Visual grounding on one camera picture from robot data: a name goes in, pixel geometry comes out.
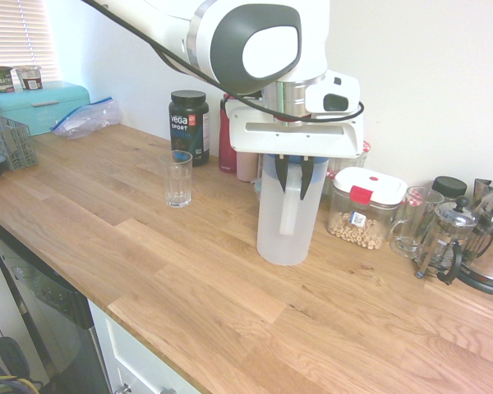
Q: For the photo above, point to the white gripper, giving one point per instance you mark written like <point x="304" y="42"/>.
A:
<point x="296" y="139"/>

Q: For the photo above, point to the translucent pitcher blue lid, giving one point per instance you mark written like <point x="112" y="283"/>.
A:
<point x="271" y="234"/>

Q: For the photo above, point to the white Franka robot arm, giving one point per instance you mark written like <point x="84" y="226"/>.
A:
<point x="205" y="24"/>

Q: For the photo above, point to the pink water bottle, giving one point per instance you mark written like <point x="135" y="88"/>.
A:
<point x="246" y="166"/>

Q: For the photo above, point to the red water bottle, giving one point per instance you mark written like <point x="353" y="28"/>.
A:
<point x="226" y="156"/>

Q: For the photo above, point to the glass jar red checkered lid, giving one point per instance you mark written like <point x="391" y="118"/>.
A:
<point x="414" y="201"/>
<point x="332" y="173"/>
<point x="365" y="154"/>

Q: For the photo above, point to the cereal container white lid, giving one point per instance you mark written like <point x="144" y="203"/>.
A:
<point x="369" y="184"/>

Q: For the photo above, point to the black protein powder tub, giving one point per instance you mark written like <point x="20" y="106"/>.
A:
<point x="189" y="123"/>

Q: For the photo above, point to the clear drinking glass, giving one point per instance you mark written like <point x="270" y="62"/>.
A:
<point x="176" y="184"/>

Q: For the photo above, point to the clear glass mug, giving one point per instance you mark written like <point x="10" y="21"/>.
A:
<point x="415" y="230"/>

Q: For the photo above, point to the jar with black lid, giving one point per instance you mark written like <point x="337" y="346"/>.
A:
<point x="450" y="186"/>

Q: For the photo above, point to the glass French press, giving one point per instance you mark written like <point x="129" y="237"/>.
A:
<point x="443" y="242"/>

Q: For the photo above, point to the clear zip bag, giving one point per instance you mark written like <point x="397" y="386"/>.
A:
<point x="86" y="121"/>

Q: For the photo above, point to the white cabinet drawer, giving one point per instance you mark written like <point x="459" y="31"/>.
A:
<point x="139" y="361"/>

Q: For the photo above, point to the teal bread box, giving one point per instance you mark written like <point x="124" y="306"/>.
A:
<point x="37" y="106"/>

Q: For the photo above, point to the metal drawer knob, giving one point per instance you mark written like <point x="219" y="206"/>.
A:
<point x="125" y="389"/>

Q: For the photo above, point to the brown oats cup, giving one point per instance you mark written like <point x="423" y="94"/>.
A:
<point x="29" y="78"/>

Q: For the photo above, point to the stainless dishwasher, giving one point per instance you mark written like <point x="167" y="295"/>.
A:
<point x="45" y="308"/>

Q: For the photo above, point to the window blinds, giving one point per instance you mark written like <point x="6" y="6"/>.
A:
<point x="16" y="33"/>

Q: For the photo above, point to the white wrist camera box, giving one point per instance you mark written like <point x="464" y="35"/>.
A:
<point x="337" y="88"/>

